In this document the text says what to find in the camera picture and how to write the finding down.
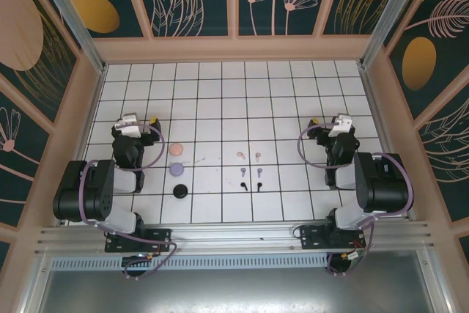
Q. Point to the aluminium side rail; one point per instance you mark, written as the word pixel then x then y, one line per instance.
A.
pixel 376 107
pixel 91 115

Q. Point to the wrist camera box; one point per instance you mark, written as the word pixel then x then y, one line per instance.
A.
pixel 128 126
pixel 340 126

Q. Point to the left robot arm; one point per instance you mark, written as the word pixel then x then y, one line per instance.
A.
pixel 84 195

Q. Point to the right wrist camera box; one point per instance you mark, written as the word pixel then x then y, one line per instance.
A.
pixel 340 126

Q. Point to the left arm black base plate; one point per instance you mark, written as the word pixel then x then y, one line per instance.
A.
pixel 157 238

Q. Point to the pink earbud charging case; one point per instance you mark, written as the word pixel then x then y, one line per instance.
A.
pixel 176 149

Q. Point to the aluminium corner post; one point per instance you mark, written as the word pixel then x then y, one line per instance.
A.
pixel 75 23
pixel 387 16

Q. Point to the aluminium mounting rail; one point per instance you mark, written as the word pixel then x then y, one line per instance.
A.
pixel 227 236

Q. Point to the black earbud charging case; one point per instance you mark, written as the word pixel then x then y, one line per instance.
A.
pixel 180 191

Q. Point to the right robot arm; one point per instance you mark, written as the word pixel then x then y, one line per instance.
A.
pixel 384 184

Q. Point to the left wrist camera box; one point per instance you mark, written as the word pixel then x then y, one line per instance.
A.
pixel 128 126

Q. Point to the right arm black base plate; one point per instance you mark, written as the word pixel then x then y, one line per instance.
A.
pixel 311 238

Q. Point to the purple earbud charging case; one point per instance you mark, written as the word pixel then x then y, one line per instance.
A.
pixel 177 169

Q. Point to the grey metal sheet panel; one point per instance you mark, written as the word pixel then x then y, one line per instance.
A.
pixel 234 291

